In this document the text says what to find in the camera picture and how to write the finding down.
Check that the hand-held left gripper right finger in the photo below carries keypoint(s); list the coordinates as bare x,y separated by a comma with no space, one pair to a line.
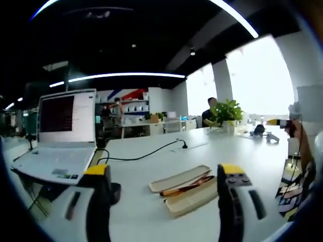
248,206

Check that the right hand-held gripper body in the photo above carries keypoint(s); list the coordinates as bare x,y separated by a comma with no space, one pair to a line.
309,106

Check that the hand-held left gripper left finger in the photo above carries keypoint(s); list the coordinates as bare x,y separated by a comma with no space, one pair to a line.
75,201

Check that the copper utensil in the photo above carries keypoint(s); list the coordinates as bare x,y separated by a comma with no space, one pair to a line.
176,190
202,179

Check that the beige cutlery case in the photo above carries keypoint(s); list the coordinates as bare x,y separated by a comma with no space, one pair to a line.
191,199

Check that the white device on table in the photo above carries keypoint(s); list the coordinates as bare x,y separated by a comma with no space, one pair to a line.
272,138

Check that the black object on table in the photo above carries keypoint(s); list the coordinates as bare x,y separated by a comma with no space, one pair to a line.
259,129

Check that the black computer mouse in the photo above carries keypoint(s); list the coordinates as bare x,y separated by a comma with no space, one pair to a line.
115,192

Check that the potted green plant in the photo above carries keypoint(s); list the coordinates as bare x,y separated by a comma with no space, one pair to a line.
227,111

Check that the white laptop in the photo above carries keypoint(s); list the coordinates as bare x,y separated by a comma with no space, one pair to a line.
63,141

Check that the small black desk microphone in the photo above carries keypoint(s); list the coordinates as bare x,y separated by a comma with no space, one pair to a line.
30,141

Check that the white storage cabinet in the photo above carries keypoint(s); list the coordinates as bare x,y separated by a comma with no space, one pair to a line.
174,124

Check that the white shelving unit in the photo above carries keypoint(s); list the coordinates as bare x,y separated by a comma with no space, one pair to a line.
136,108

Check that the curved ceiling light strip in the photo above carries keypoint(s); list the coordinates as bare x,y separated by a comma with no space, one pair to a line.
237,15

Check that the long ceiling light strip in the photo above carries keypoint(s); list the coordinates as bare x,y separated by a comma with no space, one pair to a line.
121,76

